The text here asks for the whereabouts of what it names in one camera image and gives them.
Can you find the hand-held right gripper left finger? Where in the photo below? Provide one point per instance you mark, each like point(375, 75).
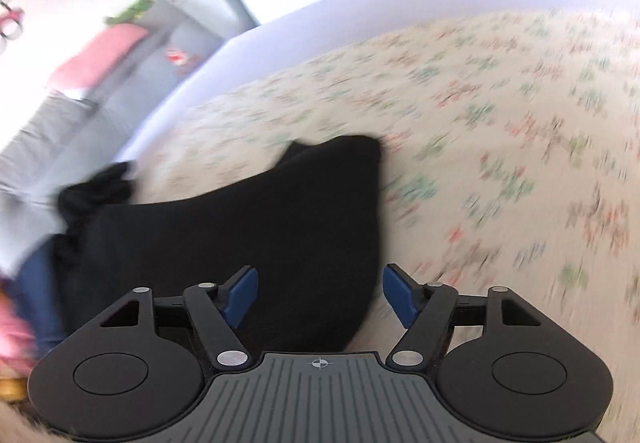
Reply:
point(241, 295)

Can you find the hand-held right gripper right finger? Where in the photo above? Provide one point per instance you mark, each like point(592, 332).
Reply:
point(402, 295)

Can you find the floral bed sheet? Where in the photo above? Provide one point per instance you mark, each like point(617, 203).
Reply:
point(500, 148)

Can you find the blue denim cloth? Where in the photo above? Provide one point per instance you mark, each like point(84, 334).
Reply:
point(42, 303)

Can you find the pink cloth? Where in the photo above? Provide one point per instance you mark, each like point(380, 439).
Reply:
point(12, 323)

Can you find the grey printed cushion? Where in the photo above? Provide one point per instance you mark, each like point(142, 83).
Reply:
point(150, 58)

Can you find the pink pillow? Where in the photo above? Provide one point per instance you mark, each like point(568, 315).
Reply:
point(95, 58)

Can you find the green plush toy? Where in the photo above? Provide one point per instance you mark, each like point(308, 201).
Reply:
point(131, 10)

